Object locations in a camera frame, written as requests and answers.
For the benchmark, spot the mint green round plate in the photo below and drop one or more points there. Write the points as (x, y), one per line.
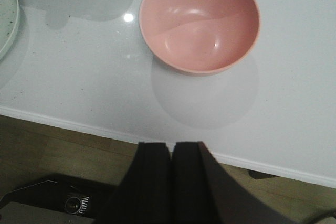
(10, 21)

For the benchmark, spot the pink plastic bowl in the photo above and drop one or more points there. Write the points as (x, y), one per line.
(200, 36)

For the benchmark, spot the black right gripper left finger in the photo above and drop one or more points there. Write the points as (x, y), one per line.
(143, 196)

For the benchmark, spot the black equipment on floor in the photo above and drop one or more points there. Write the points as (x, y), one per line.
(68, 195)

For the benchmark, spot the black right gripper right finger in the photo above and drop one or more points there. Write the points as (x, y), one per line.
(203, 192)

